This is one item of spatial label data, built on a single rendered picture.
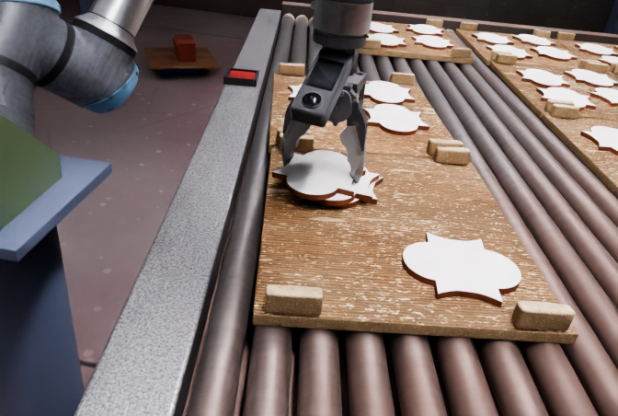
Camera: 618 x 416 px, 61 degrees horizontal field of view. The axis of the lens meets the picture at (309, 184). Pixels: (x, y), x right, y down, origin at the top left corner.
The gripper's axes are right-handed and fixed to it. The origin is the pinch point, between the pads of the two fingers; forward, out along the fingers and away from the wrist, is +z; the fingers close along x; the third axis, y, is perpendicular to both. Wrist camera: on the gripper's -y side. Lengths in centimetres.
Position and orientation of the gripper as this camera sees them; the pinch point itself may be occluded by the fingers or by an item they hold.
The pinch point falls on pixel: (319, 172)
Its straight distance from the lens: 77.3
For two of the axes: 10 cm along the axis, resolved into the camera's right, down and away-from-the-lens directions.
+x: -9.4, -2.3, 2.4
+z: -0.9, 8.7, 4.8
